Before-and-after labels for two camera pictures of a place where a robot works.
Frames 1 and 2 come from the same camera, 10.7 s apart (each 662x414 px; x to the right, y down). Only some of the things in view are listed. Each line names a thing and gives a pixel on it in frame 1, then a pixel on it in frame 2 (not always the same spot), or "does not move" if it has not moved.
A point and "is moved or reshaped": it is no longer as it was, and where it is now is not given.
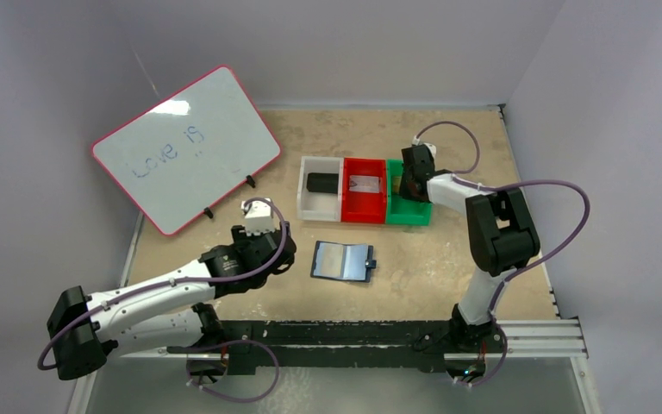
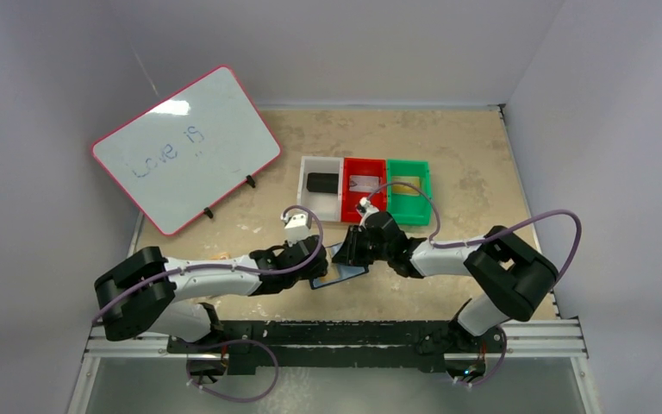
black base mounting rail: [347, 343] does not move
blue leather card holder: [343, 261] is moved or reshaped
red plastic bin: [364, 207] does not move
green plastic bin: [402, 210] does not move
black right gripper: [414, 182] to [355, 246]
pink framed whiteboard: [184, 154] does not move
